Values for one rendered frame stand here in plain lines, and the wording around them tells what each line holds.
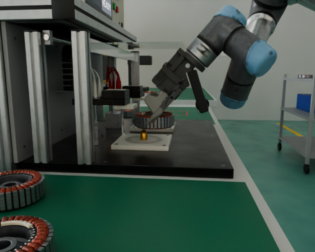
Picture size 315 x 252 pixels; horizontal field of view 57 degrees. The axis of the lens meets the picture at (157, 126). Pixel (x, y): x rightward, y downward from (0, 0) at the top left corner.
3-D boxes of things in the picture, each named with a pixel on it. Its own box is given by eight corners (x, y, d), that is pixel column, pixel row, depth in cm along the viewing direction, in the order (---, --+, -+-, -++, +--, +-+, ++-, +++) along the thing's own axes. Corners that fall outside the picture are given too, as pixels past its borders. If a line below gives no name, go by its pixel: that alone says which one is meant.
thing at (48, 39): (119, 58, 122) (118, 51, 121) (49, 44, 61) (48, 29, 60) (115, 58, 122) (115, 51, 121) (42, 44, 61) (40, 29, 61)
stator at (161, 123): (175, 122, 86) (175, 110, 85) (173, 130, 75) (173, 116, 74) (137, 122, 87) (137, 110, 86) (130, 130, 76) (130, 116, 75)
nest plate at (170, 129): (175, 124, 113) (175, 121, 112) (173, 132, 98) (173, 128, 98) (137, 123, 114) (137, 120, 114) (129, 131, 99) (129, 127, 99)
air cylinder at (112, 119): (124, 125, 111) (123, 110, 110) (119, 128, 104) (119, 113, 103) (111, 124, 111) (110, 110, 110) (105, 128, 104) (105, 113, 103)
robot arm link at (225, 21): (247, 13, 68) (221, -4, 72) (214, 50, 70) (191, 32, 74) (253, 29, 75) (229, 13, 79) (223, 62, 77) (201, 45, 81)
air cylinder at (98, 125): (106, 139, 87) (105, 121, 86) (98, 145, 80) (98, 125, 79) (89, 139, 88) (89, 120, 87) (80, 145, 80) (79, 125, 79)
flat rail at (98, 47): (136, 61, 121) (136, 54, 121) (84, 50, 60) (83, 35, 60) (133, 61, 121) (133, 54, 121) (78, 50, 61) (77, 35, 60)
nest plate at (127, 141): (171, 138, 89) (171, 134, 89) (168, 151, 74) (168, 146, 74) (123, 137, 90) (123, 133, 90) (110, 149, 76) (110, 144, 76)
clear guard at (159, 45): (197, 62, 117) (197, 47, 116) (199, 60, 94) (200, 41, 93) (118, 63, 120) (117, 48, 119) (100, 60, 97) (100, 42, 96)
